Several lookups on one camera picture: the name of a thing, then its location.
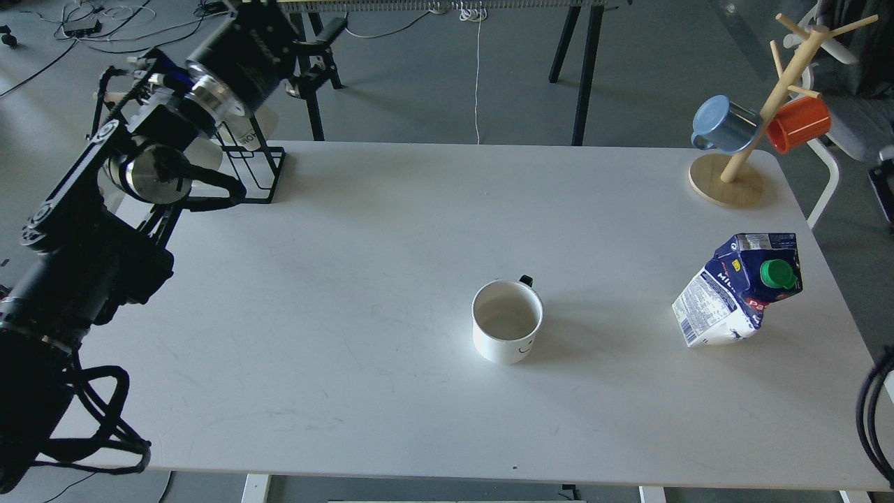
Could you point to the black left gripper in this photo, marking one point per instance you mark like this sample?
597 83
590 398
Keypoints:
246 60

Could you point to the white smiley face mug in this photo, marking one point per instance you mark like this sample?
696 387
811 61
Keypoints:
507 317

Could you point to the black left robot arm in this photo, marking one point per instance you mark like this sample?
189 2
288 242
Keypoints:
101 235

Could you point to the blue white milk carton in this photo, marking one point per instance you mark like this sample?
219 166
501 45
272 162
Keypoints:
726 300

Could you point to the black trestle table legs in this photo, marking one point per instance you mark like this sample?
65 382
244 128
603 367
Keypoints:
592 35

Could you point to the blue grey hanging mug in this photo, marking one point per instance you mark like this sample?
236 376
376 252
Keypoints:
721 124

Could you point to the wooden mug tree stand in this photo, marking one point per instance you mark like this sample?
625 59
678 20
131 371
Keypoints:
730 180

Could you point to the orange hanging mug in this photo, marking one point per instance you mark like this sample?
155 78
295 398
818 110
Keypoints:
797 122

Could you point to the black wire rack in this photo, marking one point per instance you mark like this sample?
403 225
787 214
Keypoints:
192 147

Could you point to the white chair frame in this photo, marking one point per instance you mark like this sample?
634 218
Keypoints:
854 78

